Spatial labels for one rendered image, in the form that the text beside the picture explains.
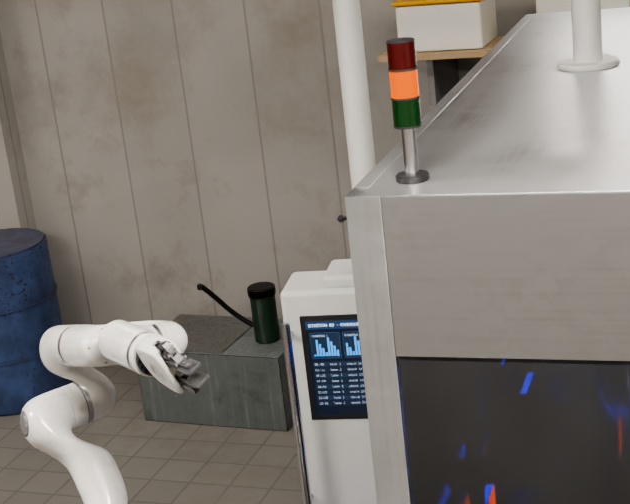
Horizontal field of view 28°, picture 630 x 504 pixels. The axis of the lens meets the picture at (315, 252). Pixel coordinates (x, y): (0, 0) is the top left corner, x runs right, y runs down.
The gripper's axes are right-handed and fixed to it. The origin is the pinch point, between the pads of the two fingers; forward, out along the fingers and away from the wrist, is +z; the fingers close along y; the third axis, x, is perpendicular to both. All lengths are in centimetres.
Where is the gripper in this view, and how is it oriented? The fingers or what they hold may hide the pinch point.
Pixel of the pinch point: (193, 373)
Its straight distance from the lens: 228.7
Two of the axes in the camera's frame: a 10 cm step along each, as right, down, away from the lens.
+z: 5.7, 1.4, -8.1
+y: -4.5, -7.7, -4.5
